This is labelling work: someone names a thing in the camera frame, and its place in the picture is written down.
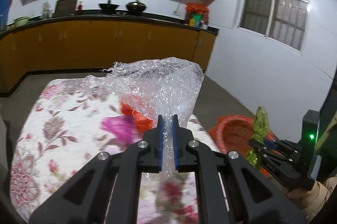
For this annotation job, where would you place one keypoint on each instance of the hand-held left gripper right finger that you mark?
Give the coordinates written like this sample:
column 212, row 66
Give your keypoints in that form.
column 175, row 145

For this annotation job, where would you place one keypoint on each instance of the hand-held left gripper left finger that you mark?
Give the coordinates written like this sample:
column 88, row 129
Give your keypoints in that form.
column 160, row 145

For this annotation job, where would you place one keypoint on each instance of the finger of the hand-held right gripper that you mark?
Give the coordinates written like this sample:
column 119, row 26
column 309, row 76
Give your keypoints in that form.
column 276, row 168
column 281, row 146

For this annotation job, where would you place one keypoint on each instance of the light green plastic bag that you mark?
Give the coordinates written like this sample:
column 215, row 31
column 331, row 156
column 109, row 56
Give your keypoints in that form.
column 260, row 121

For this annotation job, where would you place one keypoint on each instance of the red plastic basket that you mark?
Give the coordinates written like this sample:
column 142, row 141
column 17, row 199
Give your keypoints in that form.
column 234, row 131

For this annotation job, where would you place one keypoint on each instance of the clear bubble wrap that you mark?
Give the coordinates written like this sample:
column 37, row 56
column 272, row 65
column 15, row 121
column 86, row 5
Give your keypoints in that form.
column 163, row 81

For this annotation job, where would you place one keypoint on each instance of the person's right forearm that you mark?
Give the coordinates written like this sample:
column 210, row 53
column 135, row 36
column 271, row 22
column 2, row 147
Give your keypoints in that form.
column 316, row 203

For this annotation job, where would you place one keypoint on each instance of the person's right hand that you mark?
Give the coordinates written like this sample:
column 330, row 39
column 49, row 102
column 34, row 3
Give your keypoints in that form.
column 297, row 193

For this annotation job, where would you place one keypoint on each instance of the pink plastic bag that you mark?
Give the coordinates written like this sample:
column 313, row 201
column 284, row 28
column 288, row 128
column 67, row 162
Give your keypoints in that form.
column 115, row 126

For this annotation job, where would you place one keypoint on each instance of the floral tablecloth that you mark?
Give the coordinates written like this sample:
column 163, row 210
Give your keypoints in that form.
column 52, row 121

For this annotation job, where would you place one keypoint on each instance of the black kitchen countertop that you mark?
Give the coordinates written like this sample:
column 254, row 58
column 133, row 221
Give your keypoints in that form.
column 147, row 21

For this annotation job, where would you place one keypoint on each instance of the wooden base cabinets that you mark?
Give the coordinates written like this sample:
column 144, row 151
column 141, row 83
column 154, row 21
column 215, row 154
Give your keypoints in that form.
column 79, row 47

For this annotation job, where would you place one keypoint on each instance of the green box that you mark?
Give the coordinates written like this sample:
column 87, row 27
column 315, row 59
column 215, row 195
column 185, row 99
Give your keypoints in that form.
column 196, row 17

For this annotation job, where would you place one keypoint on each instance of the red bag over containers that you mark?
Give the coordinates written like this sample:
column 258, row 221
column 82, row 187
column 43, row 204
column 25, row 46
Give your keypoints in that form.
column 197, row 7

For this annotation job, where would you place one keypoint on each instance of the black wok with lid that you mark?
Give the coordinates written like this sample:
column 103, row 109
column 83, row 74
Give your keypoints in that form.
column 135, row 6

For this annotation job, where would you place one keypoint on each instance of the barred window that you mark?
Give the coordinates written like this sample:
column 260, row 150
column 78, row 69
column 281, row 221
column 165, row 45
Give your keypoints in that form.
column 273, row 5

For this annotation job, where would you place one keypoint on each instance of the red bottle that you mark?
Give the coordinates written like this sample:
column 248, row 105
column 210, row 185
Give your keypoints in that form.
column 78, row 9

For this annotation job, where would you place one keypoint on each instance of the wooden cutting board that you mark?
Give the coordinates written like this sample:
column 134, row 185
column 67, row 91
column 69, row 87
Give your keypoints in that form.
column 65, row 7

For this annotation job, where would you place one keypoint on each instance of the glass jar with plastic bag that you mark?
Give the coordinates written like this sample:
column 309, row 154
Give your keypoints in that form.
column 46, row 11

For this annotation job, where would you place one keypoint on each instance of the green basin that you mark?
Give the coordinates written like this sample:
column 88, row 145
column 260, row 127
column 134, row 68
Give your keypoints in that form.
column 21, row 21

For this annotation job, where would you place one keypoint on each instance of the white wall socket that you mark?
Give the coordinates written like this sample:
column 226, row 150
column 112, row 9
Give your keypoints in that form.
column 175, row 12

